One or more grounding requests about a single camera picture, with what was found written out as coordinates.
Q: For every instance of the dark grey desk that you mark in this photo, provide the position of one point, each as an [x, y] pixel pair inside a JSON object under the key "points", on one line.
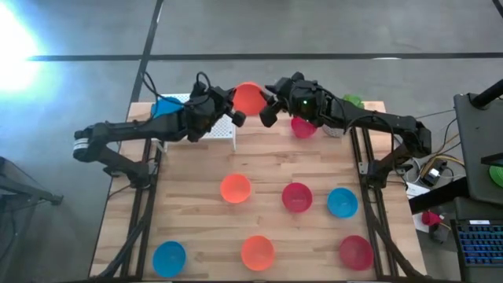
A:
{"points": [[475, 149]]}

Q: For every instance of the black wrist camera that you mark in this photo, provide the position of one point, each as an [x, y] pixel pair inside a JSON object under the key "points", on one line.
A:
{"points": [[199, 89], [297, 77]]}

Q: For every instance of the red plastic mini bowl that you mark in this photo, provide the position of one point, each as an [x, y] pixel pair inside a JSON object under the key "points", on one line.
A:
{"points": [[297, 197], [356, 252], [302, 129]]}

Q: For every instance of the green filament spool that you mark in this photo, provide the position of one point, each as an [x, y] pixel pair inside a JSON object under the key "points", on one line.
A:
{"points": [[497, 176]]}

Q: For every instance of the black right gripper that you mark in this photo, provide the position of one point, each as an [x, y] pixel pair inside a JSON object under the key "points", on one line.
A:
{"points": [[310, 98]]}

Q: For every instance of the black diagonal beam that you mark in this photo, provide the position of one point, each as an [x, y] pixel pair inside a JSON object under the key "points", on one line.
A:
{"points": [[436, 198]]}

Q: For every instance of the black aluminium frame rails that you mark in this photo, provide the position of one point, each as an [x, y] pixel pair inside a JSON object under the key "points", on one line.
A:
{"points": [[133, 220], [355, 149]]}

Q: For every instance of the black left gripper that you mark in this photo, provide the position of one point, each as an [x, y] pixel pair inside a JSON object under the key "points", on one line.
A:
{"points": [[202, 116]]}

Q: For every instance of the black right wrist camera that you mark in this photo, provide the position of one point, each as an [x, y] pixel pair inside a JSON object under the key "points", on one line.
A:
{"points": [[297, 77]]}

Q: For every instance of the black power adapter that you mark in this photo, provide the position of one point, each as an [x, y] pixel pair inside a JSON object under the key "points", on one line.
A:
{"points": [[432, 177]]}

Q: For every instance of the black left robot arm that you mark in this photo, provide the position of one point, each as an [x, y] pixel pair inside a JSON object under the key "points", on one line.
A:
{"points": [[129, 131]]}

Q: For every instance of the white paper sheet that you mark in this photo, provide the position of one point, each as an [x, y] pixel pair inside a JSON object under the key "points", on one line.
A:
{"points": [[414, 191]]}

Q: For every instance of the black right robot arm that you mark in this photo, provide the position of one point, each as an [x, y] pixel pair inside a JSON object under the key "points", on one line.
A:
{"points": [[377, 122]]}

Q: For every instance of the black round pole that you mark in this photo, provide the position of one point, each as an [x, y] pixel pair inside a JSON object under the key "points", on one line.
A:
{"points": [[487, 96]]}

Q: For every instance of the blue plastic mini bowl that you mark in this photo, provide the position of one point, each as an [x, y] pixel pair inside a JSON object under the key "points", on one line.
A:
{"points": [[165, 109], [169, 258], [342, 203]]}

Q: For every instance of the green artificial plant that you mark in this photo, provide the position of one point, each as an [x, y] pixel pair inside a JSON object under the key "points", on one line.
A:
{"points": [[353, 101]]}

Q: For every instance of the orange plastic mini bowl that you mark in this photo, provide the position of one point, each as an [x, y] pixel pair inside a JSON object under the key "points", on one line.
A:
{"points": [[257, 252], [236, 188], [247, 98]]}

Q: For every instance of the white triangle-patterned planter pot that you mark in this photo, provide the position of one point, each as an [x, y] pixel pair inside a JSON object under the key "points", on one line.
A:
{"points": [[333, 132]]}

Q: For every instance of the dark metal stand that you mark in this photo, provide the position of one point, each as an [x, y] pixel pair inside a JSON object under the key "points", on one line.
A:
{"points": [[27, 191]]}

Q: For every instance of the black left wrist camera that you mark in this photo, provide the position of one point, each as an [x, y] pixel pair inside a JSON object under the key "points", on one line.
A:
{"points": [[199, 89]]}

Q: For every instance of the small red object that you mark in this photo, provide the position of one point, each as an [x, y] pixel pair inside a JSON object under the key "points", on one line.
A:
{"points": [[429, 218]]}

